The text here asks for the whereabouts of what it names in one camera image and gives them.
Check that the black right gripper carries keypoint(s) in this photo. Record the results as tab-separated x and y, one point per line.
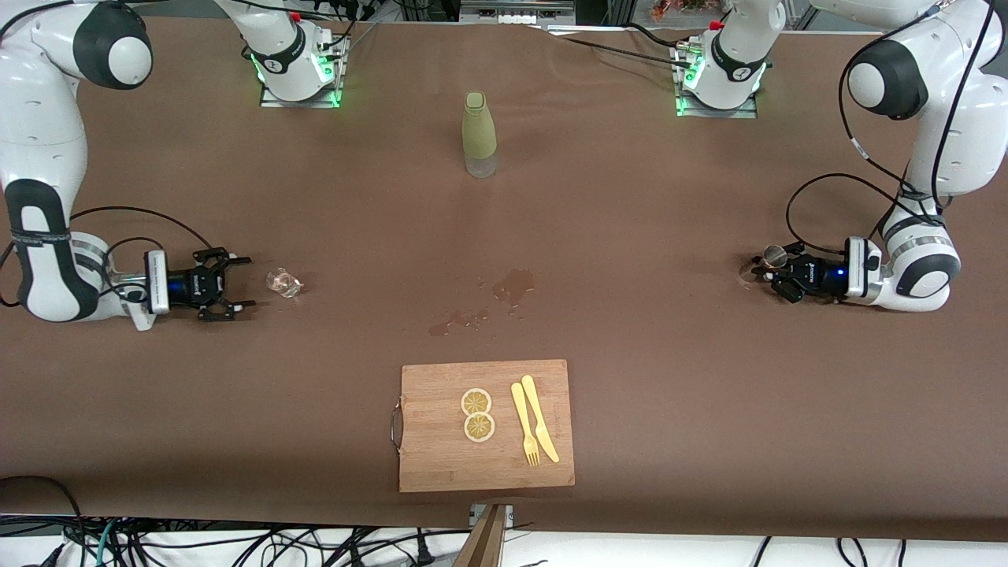
189	285

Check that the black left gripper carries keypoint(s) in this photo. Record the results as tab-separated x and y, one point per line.
811	276

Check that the metal jigger measuring cup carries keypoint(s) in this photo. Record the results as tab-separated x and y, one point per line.
772	256

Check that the clear glass shaker cup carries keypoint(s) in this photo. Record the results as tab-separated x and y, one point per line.
283	283

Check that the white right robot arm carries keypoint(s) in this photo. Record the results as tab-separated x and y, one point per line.
43	118

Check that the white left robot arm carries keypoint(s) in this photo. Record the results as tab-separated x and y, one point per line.
953	118

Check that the brown table cover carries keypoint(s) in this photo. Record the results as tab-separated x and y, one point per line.
236	394

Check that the small brown liquid puddle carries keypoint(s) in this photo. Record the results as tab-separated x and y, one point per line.
457	321

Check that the large brown liquid puddle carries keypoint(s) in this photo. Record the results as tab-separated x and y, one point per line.
513	285

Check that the wooden cutting board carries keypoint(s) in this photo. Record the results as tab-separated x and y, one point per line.
441	457

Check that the lemon slice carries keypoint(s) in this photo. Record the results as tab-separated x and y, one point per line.
479	427
476	402

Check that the yellow plastic knife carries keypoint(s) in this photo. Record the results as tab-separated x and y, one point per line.
537	413

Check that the green sleeved glass bottle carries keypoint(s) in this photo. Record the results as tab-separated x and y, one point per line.
479	130

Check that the yellow plastic fork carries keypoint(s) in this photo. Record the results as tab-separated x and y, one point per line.
523	421

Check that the grey metal equipment rack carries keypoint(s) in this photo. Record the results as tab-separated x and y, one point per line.
516	9

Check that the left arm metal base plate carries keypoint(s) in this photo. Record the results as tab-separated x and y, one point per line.
748	112

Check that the wooden post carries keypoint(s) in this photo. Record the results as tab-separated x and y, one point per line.
484	543

